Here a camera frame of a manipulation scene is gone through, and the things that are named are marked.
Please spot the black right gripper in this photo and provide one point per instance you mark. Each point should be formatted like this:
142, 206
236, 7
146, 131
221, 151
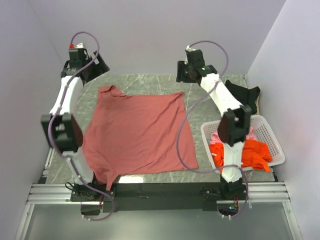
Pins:
181, 66

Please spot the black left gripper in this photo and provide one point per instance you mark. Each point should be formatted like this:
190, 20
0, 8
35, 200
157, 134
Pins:
101, 68

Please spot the dusty red polo shirt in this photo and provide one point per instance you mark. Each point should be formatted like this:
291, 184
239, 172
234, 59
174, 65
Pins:
138, 134

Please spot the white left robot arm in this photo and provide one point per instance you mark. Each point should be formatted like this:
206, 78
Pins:
60, 126

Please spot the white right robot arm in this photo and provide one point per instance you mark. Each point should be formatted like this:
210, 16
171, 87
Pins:
234, 125

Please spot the black folded t shirt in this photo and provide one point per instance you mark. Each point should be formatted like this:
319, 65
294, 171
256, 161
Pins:
239, 92

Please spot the pink t shirt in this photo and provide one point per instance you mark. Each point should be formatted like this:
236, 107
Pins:
215, 137

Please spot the beige folded t shirt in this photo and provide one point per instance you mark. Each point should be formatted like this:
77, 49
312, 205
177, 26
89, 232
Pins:
253, 96

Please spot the white plastic laundry basket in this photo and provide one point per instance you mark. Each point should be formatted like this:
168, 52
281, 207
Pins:
262, 131

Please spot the orange t shirt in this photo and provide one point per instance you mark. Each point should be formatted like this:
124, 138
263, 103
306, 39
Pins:
255, 154

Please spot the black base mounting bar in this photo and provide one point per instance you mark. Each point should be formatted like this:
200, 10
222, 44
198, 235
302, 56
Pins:
157, 196

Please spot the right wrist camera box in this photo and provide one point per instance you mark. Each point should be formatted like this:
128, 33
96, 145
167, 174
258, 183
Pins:
194, 57

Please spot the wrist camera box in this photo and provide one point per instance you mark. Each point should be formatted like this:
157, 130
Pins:
194, 57
77, 52

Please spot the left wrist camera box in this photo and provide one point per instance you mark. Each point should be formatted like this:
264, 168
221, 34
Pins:
77, 52

